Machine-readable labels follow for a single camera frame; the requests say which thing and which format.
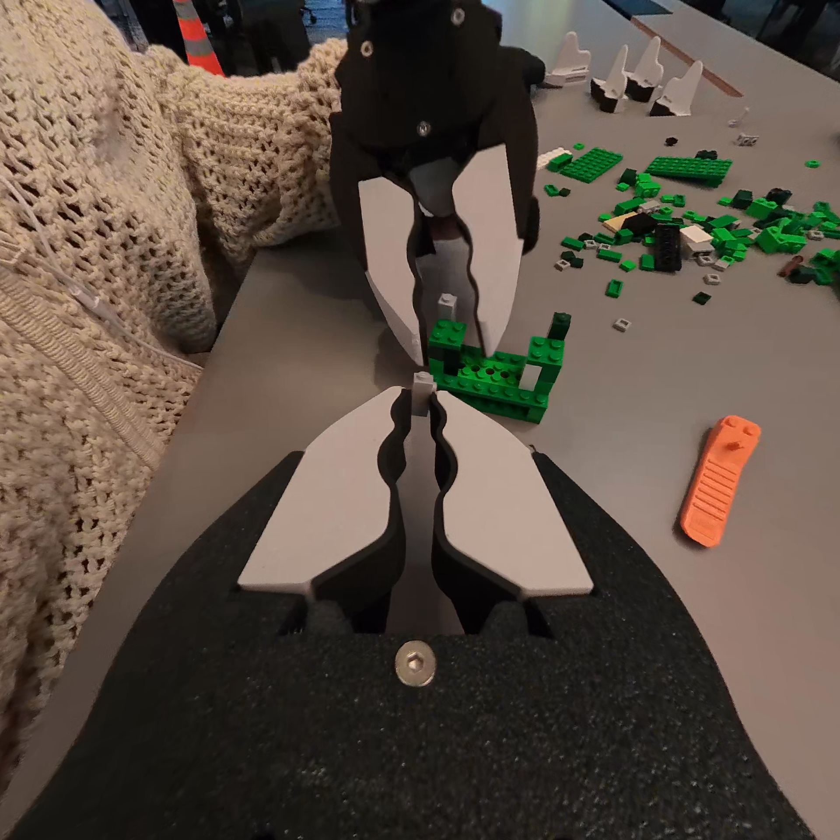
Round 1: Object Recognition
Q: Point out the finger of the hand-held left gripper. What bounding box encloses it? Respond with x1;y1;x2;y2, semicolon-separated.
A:
358;175;429;368
450;144;526;355

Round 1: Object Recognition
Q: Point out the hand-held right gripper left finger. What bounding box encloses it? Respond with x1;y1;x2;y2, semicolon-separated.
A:
236;385;412;633

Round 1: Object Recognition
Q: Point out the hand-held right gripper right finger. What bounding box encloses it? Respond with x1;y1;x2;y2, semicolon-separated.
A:
430;390;595;633

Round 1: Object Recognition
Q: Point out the small green lego build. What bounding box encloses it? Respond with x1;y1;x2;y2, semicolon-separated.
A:
410;292;572;425

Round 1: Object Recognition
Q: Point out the pile of lego bricks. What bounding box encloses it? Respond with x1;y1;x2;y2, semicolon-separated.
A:
535;134;840;332

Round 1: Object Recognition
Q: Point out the green lego plate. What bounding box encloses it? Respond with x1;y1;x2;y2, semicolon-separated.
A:
646;155;734;189
559;147;624;186

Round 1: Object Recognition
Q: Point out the black lego plate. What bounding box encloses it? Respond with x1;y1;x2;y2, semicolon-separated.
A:
651;223;685;274

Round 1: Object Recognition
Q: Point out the orange brick separator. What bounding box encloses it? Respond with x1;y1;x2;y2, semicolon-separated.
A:
679;415;762;549

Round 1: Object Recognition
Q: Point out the orange traffic cone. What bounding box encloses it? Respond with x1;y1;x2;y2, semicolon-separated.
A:
172;0;227;77

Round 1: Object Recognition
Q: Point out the thin wooden stick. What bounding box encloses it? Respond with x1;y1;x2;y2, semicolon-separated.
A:
630;14;744;98

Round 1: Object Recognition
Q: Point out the person's cream knit sweater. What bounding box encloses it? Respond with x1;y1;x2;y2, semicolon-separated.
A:
0;0;221;788

